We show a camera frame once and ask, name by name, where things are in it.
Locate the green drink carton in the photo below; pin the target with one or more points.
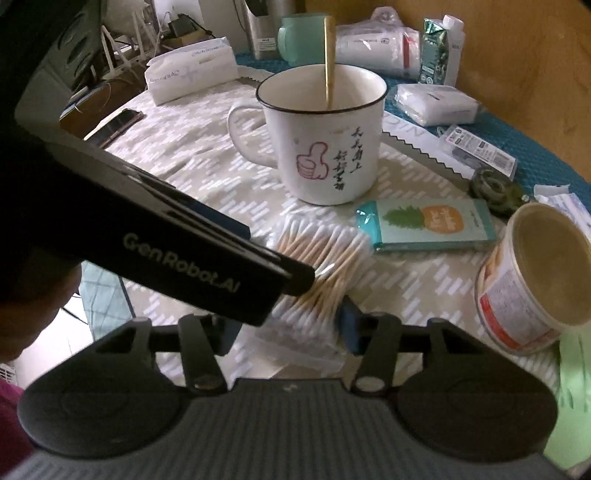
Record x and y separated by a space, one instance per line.
433 55

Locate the plain white tissue pack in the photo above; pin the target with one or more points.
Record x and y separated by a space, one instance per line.
438 104

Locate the round paper tub red label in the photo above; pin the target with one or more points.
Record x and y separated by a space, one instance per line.
545 263

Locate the mint green plastic mug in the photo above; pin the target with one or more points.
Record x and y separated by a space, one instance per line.
300 39

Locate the pineapple print tissue pack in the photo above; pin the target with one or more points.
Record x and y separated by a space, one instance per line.
429 226

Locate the light green paper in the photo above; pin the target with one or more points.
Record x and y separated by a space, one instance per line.
577 392

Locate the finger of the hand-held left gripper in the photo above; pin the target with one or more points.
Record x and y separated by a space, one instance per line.
295 277
217 217

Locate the person's maroon clothing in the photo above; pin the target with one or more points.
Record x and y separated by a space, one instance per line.
9 429

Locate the white drink carton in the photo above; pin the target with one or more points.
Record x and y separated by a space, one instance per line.
455 46

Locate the teal woven mat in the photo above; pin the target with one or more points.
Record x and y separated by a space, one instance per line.
531 147

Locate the beige patterned tablecloth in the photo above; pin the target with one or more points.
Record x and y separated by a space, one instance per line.
198 157

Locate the black smartphone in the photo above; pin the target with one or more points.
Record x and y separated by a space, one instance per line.
115 127

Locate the small clear blister packet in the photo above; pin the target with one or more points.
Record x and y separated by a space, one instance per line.
480 147

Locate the white router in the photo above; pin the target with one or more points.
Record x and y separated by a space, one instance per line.
124 55

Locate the green correction tape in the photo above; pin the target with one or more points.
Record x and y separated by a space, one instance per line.
494 190

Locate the white enamel mug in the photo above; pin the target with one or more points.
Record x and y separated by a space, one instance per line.
323 138

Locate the white paper package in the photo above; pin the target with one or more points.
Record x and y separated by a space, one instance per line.
189 69

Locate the wooden spoon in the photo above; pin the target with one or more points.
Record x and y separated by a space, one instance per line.
329 55

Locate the pack of cotton swabs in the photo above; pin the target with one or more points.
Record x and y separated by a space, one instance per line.
323 249

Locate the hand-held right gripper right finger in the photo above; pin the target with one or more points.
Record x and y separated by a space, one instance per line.
352 328

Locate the light blue quilted cloth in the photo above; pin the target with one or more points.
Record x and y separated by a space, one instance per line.
101 300

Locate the white blue print tissue pack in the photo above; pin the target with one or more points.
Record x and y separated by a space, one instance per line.
565 203

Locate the sleeve of paper cups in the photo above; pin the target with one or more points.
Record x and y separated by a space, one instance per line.
369 48

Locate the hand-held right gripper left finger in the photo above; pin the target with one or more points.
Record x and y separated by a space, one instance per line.
228 336

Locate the grey metal holder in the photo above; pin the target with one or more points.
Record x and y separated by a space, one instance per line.
261 27

